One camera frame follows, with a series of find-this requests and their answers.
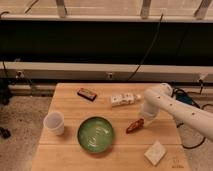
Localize black power cable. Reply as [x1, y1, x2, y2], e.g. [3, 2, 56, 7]
[126, 13, 165, 82]

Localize green bowl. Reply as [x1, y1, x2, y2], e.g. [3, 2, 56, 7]
[77, 116, 114, 154]

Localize dark red eraser block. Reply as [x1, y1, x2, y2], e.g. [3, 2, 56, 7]
[77, 88, 97, 101]

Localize white sponge block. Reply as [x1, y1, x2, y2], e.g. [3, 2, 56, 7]
[144, 141, 166, 166]

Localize blue box on floor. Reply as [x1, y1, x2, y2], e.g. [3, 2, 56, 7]
[176, 93, 193, 105]

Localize white plastic cup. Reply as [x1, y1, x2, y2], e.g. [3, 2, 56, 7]
[43, 111, 64, 136]

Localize black floor cable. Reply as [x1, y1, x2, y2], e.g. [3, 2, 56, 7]
[171, 87, 213, 150]

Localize white plastic bottle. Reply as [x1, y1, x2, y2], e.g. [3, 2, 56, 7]
[110, 93, 141, 106]

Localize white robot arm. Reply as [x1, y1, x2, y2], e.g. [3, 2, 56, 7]
[140, 83, 213, 141]

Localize black object on floor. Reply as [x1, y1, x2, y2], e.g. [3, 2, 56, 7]
[0, 127, 11, 139]

